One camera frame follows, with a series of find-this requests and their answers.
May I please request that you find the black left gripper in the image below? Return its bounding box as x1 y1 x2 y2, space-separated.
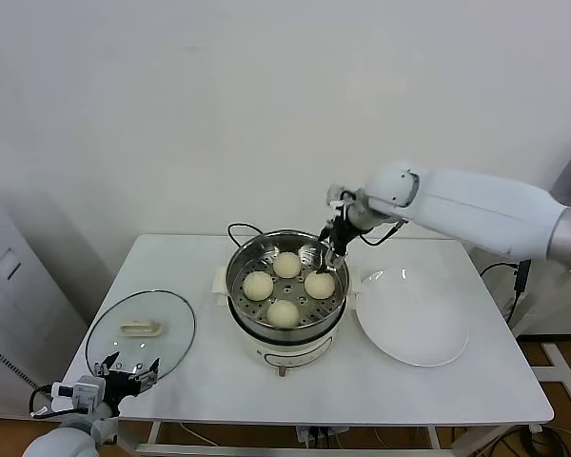
93 351 163 413

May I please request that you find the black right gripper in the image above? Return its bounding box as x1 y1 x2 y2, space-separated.
317 210 364 278

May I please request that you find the white steamed baozi bun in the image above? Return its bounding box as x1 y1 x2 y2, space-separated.
272 251 302 279
242 270 275 302
304 270 337 301
266 298 301 329

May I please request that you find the glass lid with cream handle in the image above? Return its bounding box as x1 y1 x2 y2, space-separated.
85 289 197 382

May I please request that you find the stainless steel steamer basket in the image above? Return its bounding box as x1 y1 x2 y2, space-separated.
225 229 351 334

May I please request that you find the white round plate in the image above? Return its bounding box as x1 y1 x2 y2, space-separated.
355 268 470 368

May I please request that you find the white electric cooker base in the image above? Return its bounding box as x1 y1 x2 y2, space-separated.
211 265 364 380

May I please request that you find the white floor cabinet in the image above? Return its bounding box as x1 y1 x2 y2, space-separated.
0 184 89 423

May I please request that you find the white side desk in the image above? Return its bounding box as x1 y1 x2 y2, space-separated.
468 237 571 339

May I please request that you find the white power strip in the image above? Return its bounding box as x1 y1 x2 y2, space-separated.
295 425 349 448

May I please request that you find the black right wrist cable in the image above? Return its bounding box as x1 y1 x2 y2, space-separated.
359 217 406 248

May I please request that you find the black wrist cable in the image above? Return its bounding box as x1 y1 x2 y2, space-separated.
359 217 406 248
28 383 59 421

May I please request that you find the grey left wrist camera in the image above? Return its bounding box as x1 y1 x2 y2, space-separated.
51 375 104 413

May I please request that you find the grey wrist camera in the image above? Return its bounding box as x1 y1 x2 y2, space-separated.
326 184 358 210
51 375 104 413

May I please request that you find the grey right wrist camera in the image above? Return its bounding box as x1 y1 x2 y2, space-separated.
326 184 358 210

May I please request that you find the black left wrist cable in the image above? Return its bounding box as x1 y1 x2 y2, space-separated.
28 383 59 421

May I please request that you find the black cooker power cord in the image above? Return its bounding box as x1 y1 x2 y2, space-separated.
226 222 267 251

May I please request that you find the white table frame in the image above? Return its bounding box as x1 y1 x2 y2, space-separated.
135 421 442 457

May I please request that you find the black power adapter cable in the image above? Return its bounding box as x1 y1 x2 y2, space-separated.
479 259 530 328

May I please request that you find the white desk base frame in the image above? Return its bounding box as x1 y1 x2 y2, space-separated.
535 341 571 410

